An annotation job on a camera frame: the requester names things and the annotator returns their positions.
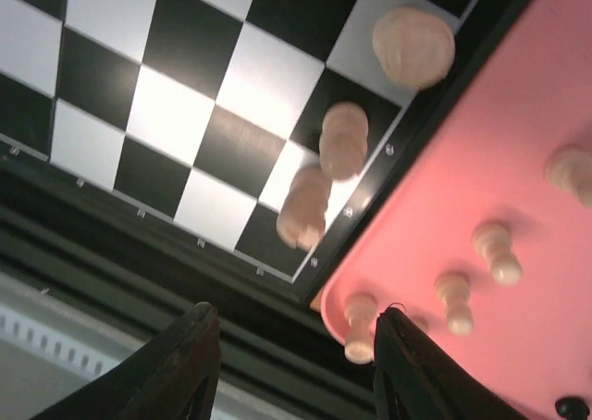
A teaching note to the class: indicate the white king chess piece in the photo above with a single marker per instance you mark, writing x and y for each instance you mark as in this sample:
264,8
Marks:
415,49

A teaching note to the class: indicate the light blue slotted cable duct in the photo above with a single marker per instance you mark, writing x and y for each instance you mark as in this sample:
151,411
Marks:
54,345

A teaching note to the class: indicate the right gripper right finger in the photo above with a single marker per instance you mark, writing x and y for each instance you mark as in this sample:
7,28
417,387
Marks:
416,379

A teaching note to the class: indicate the black white chess board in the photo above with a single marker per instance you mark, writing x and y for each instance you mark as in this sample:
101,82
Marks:
197,114

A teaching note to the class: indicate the black pawn chess piece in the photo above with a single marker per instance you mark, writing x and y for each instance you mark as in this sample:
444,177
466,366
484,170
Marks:
572,408

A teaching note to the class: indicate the pink plastic tray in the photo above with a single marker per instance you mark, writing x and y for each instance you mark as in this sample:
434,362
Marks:
531,342

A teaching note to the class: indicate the white pawn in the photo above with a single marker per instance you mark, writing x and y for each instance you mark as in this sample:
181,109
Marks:
453,290
569,169
492,241

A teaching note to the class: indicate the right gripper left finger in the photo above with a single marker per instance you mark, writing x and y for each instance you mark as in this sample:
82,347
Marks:
173,376

